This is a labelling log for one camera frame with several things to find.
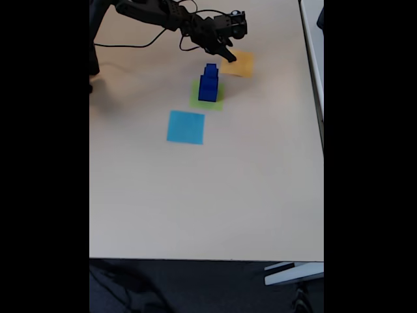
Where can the small blue cube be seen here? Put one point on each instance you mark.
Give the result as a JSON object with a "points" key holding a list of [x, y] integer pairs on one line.
{"points": [[211, 68]]}

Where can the yellow paper square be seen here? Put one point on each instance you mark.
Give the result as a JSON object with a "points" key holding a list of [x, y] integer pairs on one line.
{"points": [[241, 66]]}

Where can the green paper square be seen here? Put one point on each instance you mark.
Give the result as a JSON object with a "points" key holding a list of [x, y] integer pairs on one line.
{"points": [[195, 102]]}

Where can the light blue paper square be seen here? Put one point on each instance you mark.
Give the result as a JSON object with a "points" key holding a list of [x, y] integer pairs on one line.
{"points": [[185, 127]]}

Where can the medium blue cube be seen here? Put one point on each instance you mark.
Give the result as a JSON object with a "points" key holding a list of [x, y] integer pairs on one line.
{"points": [[211, 75]]}

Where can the large blue cube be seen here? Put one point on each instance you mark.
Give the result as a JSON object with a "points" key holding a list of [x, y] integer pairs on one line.
{"points": [[207, 91]]}

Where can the white neighbouring table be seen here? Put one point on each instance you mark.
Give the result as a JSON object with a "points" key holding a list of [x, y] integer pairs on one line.
{"points": [[314, 49]]}

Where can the dark object beside table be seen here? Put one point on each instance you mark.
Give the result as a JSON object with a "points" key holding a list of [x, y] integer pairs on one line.
{"points": [[321, 19]]}

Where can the white table foot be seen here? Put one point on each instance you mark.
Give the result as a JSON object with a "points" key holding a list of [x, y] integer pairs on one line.
{"points": [[293, 273]]}

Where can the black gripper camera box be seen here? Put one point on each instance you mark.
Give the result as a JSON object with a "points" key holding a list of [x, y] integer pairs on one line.
{"points": [[233, 24]]}

